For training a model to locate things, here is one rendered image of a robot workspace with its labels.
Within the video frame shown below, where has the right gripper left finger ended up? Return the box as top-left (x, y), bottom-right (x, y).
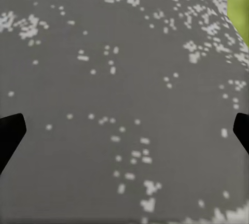
top-left (0, 113), bottom-right (26, 174)

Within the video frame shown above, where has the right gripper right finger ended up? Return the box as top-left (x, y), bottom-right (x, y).
top-left (233, 113), bottom-right (249, 153)

